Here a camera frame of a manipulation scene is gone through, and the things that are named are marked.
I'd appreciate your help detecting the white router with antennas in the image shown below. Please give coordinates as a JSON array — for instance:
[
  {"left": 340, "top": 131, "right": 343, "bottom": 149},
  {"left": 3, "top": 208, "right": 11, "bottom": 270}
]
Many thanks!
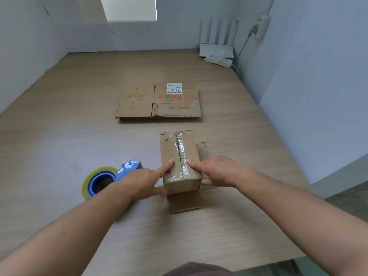
[{"left": 199, "top": 17, "right": 240, "bottom": 59}]

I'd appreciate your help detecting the white foam partition board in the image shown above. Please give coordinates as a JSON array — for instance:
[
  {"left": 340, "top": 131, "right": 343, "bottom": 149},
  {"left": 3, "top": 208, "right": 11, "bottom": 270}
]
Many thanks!
[{"left": 0, "top": 0, "right": 68, "bottom": 114}]

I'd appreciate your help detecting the bright window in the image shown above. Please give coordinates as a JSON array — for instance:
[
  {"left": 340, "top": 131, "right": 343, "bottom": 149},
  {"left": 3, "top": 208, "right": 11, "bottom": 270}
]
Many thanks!
[{"left": 99, "top": 0, "right": 158, "bottom": 23}]

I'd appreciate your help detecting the person's left hand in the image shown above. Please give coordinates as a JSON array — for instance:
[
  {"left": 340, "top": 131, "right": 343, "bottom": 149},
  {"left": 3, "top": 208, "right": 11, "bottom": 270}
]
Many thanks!
[{"left": 113, "top": 159, "right": 175, "bottom": 202}]

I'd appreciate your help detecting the grey power cable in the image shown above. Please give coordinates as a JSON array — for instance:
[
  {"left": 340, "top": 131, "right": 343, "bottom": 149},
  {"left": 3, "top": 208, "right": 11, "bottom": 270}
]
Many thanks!
[{"left": 232, "top": 25, "right": 260, "bottom": 76}]

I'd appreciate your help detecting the large torn cardboard box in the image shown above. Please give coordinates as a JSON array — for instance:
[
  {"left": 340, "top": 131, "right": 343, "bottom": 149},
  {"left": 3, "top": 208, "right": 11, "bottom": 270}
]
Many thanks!
[{"left": 115, "top": 82, "right": 203, "bottom": 120}]

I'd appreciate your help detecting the clear yellowish tape roll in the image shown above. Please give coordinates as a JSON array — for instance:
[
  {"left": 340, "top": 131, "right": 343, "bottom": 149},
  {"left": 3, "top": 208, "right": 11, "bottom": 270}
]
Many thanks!
[{"left": 81, "top": 166, "right": 119, "bottom": 201}]

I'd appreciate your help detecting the person's right forearm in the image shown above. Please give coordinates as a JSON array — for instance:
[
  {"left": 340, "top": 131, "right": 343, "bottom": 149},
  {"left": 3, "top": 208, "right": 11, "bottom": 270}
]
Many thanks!
[{"left": 233, "top": 166, "right": 368, "bottom": 276}]

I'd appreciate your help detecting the person's left forearm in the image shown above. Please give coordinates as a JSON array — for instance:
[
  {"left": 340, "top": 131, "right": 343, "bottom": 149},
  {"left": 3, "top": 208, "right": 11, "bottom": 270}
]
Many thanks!
[{"left": 0, "top": 182, "right": 136, "bottom": 276}]

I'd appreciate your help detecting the white power strip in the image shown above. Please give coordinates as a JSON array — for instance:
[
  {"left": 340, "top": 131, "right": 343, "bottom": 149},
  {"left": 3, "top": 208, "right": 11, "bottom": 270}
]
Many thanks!
[{"left": 204, "top": 51, "right": 234, "bottom": 69}]

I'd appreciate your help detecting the person's right hand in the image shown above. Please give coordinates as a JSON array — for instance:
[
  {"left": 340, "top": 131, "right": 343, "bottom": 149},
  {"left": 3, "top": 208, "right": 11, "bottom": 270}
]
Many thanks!
[{"left": 187, "top": 155, "right": 248, "bottom": 189}]

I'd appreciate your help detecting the blue tape dispenser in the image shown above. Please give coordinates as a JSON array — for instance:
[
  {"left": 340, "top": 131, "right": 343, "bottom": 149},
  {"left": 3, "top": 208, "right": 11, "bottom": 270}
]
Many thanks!
[{"left": 87, "top": 160, "right": 144, "bottom": 197}]

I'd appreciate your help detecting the barcode-printed cardboard box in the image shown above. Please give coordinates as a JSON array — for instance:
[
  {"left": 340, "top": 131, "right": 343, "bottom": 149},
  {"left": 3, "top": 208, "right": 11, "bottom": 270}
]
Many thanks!
[{"left": 159, "top": 130, "right": 217, "bottom": 214}]

